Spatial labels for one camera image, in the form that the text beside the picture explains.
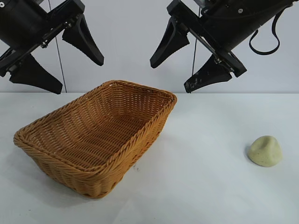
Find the woven wicker basket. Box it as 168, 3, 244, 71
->
13, 79, 178, 199

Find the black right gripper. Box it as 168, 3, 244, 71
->
149, 0, 260, 94

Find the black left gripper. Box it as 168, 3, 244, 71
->
0, 0, 105, 95

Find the pale yellow egg yolk pastry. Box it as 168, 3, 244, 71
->
245, 135, 283, 168

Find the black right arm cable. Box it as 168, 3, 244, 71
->
249, 9, 281, 56

